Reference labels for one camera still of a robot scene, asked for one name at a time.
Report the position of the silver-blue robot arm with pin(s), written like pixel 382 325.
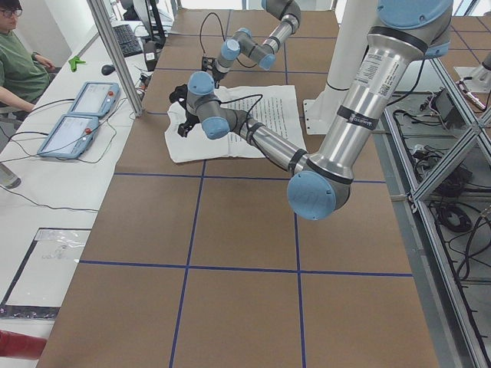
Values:
pixel 401 33
pixel 289 15

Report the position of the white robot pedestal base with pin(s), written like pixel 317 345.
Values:
pixel 350 47

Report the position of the plastic-bagged white garment package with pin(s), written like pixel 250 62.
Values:
pixel 37 289

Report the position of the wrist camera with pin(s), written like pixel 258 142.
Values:
pixel 179 95

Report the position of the black keyboard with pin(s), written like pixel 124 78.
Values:
pixel 127 40

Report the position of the white long-sleeve printed shirt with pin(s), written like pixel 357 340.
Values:
pixel 275 106

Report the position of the person in green shirt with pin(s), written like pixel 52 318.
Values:
pixel 25 76

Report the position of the far blue teach pendant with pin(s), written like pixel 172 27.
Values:
pixel 95 99

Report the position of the brown paper table cover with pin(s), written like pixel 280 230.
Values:
pixel 205 265

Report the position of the blue teach pendant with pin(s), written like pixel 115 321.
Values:
pixel 70 137
pixel 95 99

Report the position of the near blue teach pendant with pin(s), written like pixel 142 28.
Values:
pixel 70 137

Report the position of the aluminium frame rail structure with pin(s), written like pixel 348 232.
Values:
pixel 438 135

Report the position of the red object at edge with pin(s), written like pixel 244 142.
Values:
pixel 18 345

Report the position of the green plastic clip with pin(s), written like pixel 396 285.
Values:
pixel 74 62

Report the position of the black computer mouse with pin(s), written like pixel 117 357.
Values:
pixel 107 69

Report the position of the aluminium frame post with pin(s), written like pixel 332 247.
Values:
pixel 106 32

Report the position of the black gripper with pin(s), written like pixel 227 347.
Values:
pixel 217 76
pixel 187 123

